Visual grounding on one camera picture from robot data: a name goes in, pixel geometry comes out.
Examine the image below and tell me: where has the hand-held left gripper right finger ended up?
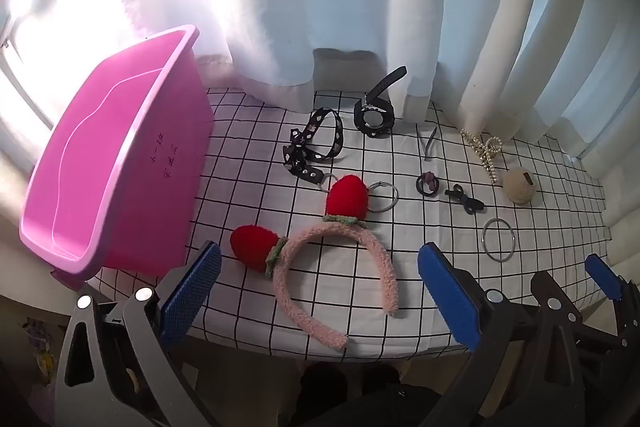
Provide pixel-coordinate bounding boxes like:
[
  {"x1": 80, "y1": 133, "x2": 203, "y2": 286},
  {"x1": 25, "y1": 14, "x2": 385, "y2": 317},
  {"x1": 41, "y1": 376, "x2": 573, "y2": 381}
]
[{"x1": 418, "y1": 243, "x2": 586, "y2": 427}]

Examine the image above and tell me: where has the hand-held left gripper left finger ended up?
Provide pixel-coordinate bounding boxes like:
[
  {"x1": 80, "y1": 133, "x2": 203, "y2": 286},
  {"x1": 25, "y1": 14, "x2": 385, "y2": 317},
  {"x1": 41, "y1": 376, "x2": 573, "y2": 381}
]
[{"x1": 54, "y1": 241, "x2": 222, "y2": 427}]

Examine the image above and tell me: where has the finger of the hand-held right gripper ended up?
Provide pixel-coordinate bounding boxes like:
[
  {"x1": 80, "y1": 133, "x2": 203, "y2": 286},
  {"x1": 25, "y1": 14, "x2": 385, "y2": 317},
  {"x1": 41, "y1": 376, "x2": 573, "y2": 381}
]
[{"x1": 584, "y1": 253, "x2": 640, "y2": 343}]

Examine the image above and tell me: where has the thin metal bangle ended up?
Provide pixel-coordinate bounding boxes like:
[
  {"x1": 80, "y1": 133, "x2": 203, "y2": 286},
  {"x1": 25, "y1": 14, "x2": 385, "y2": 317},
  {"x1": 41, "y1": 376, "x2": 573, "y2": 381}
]
[
  {"x1": 367, "y1": 181, "x2": 400, "y2": 212},
  {"x1": 481, "y1": 217, "x2": 517, "y2": 264}
]

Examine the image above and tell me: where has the pink strawberry plush headband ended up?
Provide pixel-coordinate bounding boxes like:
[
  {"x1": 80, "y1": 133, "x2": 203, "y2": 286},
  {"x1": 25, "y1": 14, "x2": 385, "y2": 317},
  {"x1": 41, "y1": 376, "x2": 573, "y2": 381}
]
[{"x1": 230, "y1": 174, "x2": 399, "y2": 352}]

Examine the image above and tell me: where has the beige plush hair clip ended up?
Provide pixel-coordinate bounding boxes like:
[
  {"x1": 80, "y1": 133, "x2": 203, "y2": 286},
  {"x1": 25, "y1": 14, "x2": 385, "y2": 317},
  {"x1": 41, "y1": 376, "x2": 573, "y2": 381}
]
[{"x1": 502, "y1": 167, "x2": 537, "y2": 206}]

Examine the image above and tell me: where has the black hair tie purple knot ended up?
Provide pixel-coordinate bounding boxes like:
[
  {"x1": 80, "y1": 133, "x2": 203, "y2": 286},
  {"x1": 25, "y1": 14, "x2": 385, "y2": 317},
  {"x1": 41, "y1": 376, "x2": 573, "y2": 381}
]
[{"x1": 415, "y1": 172, "x2": 442, "y2": 198}]

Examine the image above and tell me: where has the pearl hair claw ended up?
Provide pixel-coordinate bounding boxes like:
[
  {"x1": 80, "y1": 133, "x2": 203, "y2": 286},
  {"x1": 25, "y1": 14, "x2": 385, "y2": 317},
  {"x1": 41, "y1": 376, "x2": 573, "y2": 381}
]
[{"x1": 460, "y1": 128, "x2": 503, "y2": 185}]

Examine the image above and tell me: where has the pink plastic basin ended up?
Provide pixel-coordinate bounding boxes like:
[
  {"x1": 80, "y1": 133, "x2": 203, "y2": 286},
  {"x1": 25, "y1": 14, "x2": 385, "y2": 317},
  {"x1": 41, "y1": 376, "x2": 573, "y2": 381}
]
[{"x1": 19, "y1": 25, "x2": 216, "y2": 293}]

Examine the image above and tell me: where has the dark bow hair clip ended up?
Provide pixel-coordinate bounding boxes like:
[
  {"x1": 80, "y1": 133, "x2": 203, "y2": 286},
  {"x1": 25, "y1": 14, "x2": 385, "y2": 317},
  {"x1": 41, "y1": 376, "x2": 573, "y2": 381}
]
[{"x1": 444, "y1": 183, "x2": 486, "y2": 214}]

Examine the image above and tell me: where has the silver hair pin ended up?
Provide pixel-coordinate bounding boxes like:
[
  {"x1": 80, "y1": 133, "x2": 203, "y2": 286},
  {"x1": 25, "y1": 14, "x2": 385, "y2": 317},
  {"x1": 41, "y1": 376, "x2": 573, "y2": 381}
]
[{"x1": 416, "y1": 125, "x2": 441, "y2": 162}]

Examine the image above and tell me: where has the black printed ribbon choker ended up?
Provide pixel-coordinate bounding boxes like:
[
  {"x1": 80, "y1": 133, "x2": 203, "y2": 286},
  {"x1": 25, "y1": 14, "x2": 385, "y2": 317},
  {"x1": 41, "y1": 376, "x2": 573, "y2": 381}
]
[{"x1": 282, "y1": 107, "x2": 346, "y2": 195}]

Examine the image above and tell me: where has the black studded wrist watch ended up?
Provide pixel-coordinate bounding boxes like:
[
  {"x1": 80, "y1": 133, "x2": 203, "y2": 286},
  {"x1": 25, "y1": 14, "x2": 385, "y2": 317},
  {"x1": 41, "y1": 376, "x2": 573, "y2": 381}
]
[{"x1": 353, "y1": 66, "x2": 408, "y2": 138}]

